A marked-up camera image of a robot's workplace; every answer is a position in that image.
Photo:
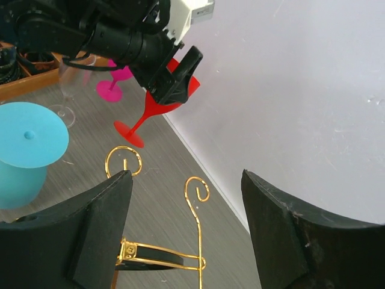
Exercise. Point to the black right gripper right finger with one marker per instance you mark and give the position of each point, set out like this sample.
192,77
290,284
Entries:
299,245

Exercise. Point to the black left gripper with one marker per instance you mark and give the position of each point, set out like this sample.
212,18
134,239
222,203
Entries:
146,50

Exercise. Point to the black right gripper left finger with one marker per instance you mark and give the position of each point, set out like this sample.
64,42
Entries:
73,244

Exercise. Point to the pink plastic wine glass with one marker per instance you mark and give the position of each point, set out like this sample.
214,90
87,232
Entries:
109,90

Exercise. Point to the red plastic wine glass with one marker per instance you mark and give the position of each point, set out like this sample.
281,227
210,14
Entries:
152,109

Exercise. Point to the clear champagne glass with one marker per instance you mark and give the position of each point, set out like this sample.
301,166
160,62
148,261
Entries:
72,80

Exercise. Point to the wooden compartment tray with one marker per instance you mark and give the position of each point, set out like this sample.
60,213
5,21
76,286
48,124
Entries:
17,77

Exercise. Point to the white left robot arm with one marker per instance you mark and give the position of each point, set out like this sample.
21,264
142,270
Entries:
58,26

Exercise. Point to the light blue left wine glass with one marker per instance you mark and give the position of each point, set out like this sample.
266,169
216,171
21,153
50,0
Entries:
32,138

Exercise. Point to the gold wire wine glass rack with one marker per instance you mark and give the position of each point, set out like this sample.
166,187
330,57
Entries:
173,226

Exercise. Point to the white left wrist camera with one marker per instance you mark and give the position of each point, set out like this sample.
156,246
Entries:
184,13

